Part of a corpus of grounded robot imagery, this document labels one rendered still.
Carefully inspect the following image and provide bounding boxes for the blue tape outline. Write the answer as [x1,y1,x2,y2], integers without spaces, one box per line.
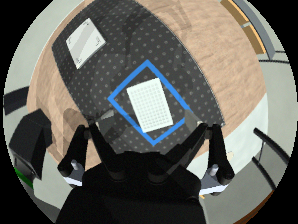
[107,59,191,146]

